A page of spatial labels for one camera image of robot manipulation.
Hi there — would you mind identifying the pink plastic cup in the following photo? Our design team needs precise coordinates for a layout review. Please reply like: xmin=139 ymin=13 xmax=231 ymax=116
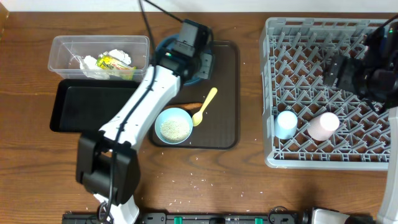
xmin=307 ymin=112 xmax=340 ymax=141

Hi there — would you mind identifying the light blue plastic cup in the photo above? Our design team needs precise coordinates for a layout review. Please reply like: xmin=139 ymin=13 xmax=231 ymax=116
xmin=274 ymin=111 xmax=298 ymax=139

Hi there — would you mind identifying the colourful snack wrapper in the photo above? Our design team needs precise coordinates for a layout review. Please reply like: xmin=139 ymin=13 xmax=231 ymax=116
xmin=96 ymin=55 xmax=136 ymax=80

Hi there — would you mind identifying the white paper napkin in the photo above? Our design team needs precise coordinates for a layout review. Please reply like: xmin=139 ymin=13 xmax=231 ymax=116
xmin=76 ymin=49 xmax=133 ymax=80

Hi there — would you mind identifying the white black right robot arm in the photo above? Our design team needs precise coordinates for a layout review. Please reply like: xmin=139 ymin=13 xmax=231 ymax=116
xmin=323 ymin=16 xmax=397 ymax=223

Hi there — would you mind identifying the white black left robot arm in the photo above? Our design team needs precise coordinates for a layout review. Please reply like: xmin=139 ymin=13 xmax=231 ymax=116
xmin=76 ymin=19 xmax=214 ymax=223

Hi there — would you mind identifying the grey plastic dishwasher rack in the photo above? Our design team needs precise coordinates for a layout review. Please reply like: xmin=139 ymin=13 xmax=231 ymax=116
xmin=259 ymin=17 xmax=391 ymax=170

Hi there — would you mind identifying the clear plastic waste bin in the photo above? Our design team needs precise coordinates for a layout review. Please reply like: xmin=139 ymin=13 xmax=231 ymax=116
xmin=48 ymin=35 xmax=150 ymax=82

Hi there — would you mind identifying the orange brown food piece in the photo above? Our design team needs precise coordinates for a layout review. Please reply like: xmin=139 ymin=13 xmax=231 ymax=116
xmin=174 ymin=103 xmax=203 ymax=110

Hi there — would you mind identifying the dark blue plate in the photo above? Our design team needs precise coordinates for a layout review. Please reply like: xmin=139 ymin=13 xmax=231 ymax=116
xmin=155 ymin=34 xmax=214 ymax=86

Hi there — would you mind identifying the yellow plastic spoon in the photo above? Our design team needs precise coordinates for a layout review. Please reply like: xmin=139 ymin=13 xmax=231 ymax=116
xmin=192 ymin=87 xmax=218 ymax=127

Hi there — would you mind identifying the dark brown serving tray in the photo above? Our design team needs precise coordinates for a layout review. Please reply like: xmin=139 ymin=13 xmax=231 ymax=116
xmin=149 ymin=39 xmax=241 ymax=150

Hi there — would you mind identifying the light blue bowl with rice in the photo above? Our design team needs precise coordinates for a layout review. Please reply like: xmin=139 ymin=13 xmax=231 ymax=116
xmin=154 ymin=108 xmax=193 ymax=144

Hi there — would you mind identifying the black rectangular tray bin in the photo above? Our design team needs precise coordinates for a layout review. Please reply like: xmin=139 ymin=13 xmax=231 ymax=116
xmin=50 ymin=79 xmax=139 ymax=133

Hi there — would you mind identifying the black rail at table edge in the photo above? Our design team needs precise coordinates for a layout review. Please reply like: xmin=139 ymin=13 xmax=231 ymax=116
xmin=61 ymin=205 xmax=374 ymax=224

